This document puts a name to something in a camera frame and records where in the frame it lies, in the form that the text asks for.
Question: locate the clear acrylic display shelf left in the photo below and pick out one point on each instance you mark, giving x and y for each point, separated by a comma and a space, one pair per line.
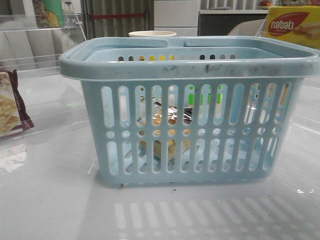
54, 103

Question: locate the red barrier belt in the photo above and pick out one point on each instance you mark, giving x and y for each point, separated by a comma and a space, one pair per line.
117, 16

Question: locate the yellow nabati wafer box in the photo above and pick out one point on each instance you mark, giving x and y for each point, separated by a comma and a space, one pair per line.
294, 24

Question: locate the plate with fruit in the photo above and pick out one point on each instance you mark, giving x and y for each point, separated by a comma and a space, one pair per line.
265, 4

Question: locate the light blue plastic basket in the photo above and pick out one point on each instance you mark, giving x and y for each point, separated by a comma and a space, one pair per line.
116, 90

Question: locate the yellow popcorn paper cup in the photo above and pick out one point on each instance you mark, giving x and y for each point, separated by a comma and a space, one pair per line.
151, 33

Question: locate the packaged bread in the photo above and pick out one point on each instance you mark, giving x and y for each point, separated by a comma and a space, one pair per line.
172, 119

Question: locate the maroon cracker bag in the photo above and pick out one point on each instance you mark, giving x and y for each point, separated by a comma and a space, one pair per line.
13, 113

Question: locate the green cartoon snack bag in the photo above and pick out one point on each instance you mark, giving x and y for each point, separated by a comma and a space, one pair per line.
48, 13

